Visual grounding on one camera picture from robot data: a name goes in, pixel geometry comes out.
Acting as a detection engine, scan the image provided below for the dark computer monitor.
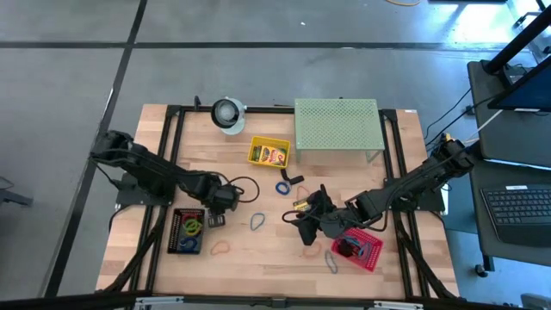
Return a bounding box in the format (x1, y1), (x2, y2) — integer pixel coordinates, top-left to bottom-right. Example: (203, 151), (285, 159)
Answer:
(487, 54), (551, 114)

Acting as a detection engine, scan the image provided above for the red plastic basket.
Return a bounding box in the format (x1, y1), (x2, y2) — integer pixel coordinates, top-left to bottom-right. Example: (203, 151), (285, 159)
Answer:
(330, 226), (384, 273)

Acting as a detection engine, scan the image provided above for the grey chair base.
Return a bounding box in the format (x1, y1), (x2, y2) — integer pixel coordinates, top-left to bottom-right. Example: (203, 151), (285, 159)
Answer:
(0, 175), (34, 208)

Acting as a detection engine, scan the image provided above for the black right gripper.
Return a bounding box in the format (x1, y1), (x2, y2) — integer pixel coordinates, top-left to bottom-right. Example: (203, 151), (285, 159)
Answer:
(283, 187), (358, 246)

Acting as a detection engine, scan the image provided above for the white cable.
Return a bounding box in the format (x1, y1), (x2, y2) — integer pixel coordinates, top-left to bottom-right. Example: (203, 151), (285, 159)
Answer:
(473, 109), (505, 135)

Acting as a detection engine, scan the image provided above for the black monitor stand pole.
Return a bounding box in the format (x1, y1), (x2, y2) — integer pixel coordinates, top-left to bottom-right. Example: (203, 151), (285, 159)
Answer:
(480, 3), (551, 75)

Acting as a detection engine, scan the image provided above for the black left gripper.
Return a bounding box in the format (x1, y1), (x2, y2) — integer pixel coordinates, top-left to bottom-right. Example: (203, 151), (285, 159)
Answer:
(193, 174), (240, 228)

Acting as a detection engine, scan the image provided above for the black computer keyboard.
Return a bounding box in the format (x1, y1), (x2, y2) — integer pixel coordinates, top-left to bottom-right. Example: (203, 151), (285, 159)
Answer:
(480, 183), (551, 248)

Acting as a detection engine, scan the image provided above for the black power cable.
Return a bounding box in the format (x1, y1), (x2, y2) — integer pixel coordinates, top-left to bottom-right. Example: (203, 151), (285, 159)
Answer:
(424, 87), (496, 147)

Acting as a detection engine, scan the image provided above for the yellow plastic basket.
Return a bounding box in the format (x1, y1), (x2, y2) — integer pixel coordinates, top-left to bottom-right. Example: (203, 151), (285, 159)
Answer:
(246, 135), (292, 169)

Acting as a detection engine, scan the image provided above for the black table edge bar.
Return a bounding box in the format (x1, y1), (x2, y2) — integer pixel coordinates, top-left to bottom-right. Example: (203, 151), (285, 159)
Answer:
(0, 291), (551, 310)

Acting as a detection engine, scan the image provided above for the green perforated metal shelf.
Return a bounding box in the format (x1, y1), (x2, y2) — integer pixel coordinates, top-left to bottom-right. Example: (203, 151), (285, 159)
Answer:
(294, 97), (385, 164)

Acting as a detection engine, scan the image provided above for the black side desk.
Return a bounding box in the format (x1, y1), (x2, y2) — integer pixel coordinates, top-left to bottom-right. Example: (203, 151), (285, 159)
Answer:
(467, 59), (551, 170)
(467, 162), (551, 264)

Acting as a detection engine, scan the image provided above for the grey box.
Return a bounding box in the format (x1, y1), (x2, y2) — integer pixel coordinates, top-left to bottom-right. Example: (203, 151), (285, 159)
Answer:
(519, 292), (551, 310)

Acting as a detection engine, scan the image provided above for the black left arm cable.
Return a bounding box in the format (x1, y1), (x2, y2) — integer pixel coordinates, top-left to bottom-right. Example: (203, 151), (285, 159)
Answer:
(223, 175), (262, 204)

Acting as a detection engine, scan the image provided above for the black aluminium table frame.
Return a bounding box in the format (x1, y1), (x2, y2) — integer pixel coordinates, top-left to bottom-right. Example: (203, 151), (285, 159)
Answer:
(96, 104), (460, 298)

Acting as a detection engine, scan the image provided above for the black plastic basket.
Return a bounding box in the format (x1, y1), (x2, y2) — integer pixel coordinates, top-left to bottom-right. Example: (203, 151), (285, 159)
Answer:
(166, 208), (206, 255)

